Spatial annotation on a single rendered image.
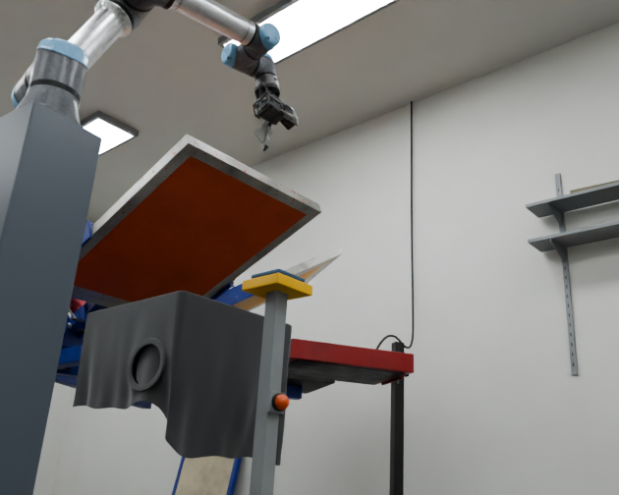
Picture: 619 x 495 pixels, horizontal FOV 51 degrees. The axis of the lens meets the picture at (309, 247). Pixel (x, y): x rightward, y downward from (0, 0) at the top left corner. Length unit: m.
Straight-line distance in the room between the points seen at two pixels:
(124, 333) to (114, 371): 0.11
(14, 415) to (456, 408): 2.75
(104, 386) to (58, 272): 0.65
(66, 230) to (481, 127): 3.15
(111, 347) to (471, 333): 2.28
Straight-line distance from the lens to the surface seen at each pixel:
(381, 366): 3.11
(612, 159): 3.78
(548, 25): 4.11
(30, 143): 1.50
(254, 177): 2.05
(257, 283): 1.63
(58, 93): 1.62
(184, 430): 1.79
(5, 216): 1.43
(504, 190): 3.96
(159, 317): 1.86
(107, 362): 2.04
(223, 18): 2.04
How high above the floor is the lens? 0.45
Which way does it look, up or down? 21 degrees up
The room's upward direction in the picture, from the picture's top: 4 degrees clockwise
